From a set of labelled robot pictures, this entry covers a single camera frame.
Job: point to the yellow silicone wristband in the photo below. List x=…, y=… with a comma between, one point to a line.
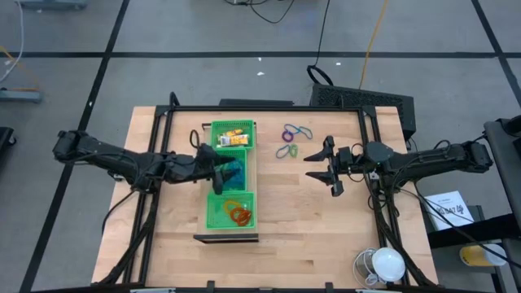
x=225, y=206

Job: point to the black side cart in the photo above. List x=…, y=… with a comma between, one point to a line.
x=500, y=163

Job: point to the black computer case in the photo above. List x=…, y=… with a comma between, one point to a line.
x=366, y=97

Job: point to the black table clamp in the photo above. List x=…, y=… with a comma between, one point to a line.
x=210, y=285
x=329, y=286

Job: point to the yellow crayon box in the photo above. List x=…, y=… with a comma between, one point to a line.
x=234, y=132

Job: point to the white dome lamp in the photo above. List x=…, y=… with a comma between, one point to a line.
x=388, y=264

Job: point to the purple silicone wristband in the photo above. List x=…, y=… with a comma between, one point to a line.
x=283, y=136

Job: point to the orange silicone wristband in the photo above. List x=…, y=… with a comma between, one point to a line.
x=249, y=217
x=232, y=215

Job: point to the light blue silicone wristband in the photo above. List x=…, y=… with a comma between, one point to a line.
x=243, y=173

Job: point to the yellow plastic bottle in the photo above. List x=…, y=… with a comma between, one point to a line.
x=476, y=255

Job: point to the teal silicone wristband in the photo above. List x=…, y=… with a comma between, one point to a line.
x=306, y=128

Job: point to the green silicone wristband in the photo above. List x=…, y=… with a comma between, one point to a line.
x=294, y=150

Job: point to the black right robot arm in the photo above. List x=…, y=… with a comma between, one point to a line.
x=427, y=163

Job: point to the grey desk foot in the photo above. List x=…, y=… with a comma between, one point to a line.
x=49, y=4
x=20, y=97

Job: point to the white printed paper sheet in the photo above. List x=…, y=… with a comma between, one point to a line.
x=443, y=203

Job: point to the grey silicone wristband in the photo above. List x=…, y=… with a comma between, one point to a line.
x=240, y=163

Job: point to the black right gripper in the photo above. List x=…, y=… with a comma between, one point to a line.
x=346, y=160

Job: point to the black equipment piece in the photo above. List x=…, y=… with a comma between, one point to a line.
x=5, y=140

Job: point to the green slotted plastic basket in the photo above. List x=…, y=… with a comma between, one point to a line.
x=215, y=126
x=215, y=215
x=217, y=154

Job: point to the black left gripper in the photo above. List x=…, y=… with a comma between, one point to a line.
x=205, y=163

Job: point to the silver aluminium bar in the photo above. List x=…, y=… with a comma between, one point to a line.
x=152, y=290
x=378, y=290

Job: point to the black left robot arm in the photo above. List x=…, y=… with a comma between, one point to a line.
x=122, y=160

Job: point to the green three-compartment tray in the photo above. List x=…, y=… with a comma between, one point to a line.
x=228, y=238

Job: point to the yellow orange packets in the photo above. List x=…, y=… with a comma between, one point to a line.
x=238, y=140

